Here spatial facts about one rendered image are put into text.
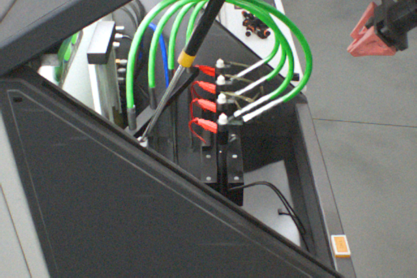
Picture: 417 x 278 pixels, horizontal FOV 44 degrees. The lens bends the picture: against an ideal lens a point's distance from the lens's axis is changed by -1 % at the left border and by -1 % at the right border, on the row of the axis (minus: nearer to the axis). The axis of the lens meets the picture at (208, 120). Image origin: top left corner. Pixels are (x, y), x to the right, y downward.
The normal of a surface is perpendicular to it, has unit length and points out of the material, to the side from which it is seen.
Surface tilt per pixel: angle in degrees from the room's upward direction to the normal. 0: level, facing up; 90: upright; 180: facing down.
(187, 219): 90
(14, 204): 90
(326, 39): 0
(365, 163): 0
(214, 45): 90
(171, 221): 90
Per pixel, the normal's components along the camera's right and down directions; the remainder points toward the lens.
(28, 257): 0.01, 0.60
